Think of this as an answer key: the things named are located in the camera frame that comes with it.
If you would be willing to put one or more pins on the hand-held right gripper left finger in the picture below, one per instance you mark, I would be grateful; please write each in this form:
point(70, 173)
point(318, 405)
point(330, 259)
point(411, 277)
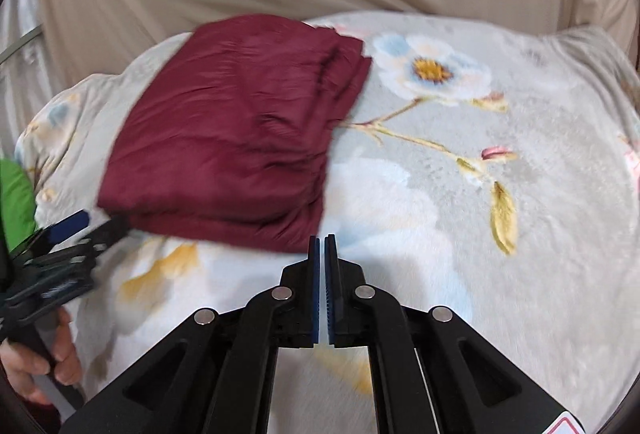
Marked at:
point(315, 299)

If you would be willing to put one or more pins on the maroon puffer jacket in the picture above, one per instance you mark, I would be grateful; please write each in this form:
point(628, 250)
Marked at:
point(235, 129)

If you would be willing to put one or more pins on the metal rod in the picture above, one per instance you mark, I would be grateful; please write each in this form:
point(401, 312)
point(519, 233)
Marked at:
point(20, 45)

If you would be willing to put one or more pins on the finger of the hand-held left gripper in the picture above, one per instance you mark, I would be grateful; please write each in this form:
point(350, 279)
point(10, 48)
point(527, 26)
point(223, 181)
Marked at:
point(70, 223)
point(107, 234)

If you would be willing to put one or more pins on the person's left hand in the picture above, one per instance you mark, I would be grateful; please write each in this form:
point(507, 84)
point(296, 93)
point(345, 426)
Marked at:
point(65, 349)

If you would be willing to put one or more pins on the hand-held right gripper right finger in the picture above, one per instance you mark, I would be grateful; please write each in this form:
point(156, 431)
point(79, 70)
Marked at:
point(330, 304)

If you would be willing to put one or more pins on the green cloth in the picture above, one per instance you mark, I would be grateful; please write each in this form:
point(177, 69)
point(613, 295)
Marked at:
point(15, 199)

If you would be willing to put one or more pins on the floral plush blanket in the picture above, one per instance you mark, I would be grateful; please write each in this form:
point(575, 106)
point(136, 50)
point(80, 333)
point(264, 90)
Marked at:
point(450, 214)

